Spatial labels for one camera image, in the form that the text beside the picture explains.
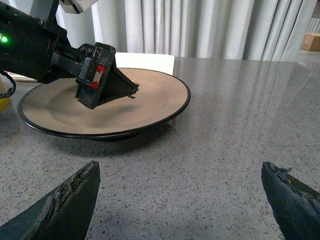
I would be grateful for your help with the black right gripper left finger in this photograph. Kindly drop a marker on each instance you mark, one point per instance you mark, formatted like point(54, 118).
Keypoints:
point(64, 213)

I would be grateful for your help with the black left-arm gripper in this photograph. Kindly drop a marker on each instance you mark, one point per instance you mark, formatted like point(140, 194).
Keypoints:
point(35, 46)

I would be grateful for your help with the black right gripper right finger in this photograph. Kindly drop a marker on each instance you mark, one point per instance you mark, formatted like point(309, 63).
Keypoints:
point(295, 205)

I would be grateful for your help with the tan plate with black rim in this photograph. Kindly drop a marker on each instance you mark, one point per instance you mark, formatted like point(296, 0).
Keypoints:
point(53, 109)

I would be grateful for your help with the cream rectangular tray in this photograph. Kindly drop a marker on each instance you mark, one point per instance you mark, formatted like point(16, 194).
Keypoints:
point(158, 62)

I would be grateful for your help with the grey pleated curtain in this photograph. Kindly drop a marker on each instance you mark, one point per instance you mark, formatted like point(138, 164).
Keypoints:
point(267, 30)

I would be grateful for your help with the brown cardboard box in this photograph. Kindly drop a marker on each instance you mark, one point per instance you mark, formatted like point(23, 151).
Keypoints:
point(311, 42)

